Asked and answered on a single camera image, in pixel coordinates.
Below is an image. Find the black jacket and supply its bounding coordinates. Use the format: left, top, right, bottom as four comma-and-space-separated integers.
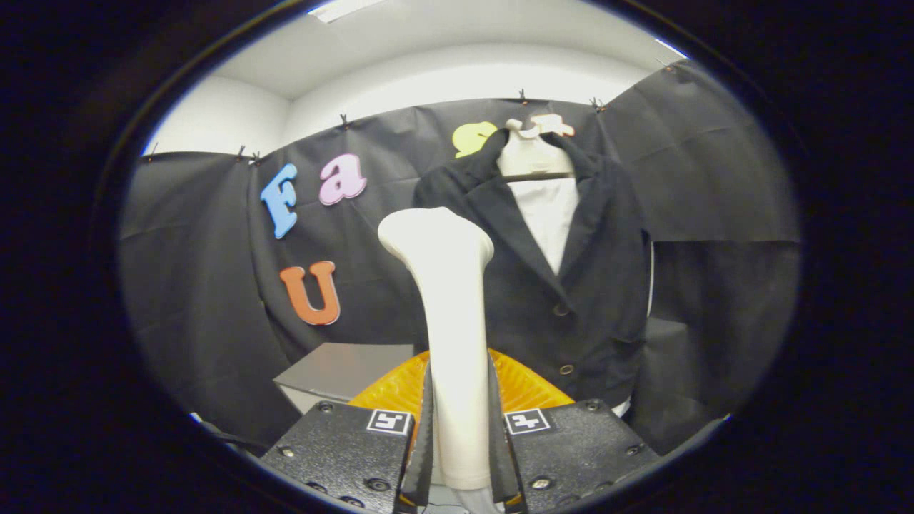
413, 107, 652, 409

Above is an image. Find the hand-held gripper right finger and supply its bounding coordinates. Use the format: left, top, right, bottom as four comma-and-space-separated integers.
488, 348, 661, 514

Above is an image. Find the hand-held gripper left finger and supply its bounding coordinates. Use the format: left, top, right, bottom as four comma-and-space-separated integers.
258, 350, 434, 514

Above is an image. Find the black backdrop cloth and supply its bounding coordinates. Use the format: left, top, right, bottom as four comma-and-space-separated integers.
118, 61, 800, 458

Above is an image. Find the cream clothes hanger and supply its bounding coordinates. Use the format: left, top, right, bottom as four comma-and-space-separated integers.
496, 114, 576, 183

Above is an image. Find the grey cabinet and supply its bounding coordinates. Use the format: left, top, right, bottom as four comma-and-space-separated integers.
273, 343, 415, 415

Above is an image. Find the white garment steamer with hose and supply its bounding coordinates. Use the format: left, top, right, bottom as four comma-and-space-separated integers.
377, 207, 495, 492

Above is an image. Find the white shirt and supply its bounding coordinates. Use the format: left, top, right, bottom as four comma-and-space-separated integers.
511, 177, 633, 418

